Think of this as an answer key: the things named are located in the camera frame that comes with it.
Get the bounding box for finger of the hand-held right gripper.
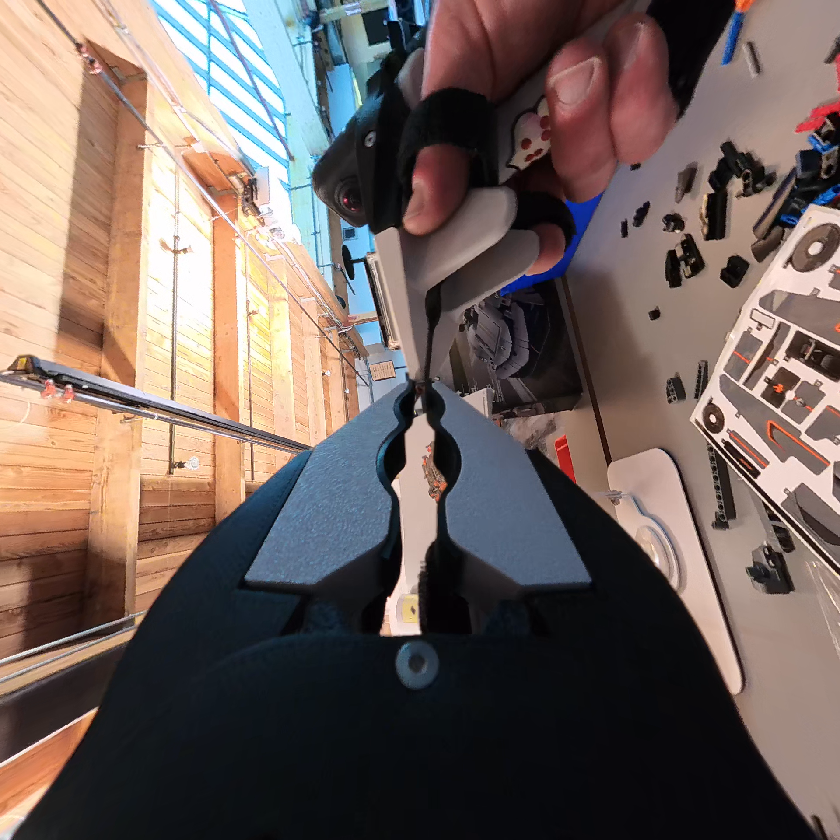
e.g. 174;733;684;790
428;277;521;384
374;226;434;382

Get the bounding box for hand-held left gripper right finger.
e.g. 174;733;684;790
427;382;592;632

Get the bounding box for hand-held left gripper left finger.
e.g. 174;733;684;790
244;382;416;631

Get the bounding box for small lego pieces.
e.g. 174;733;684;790
617;0;840;595

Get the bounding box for lego sticker sheet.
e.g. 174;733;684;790
690;205;840;578

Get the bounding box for dark lego set box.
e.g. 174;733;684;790
449;282;584;416

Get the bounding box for person's right hand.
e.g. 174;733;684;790
402;0;681;278

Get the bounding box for silver hard case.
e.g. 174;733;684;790
363;252;403;350

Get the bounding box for blue plastic bin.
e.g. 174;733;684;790
505;193;605;296

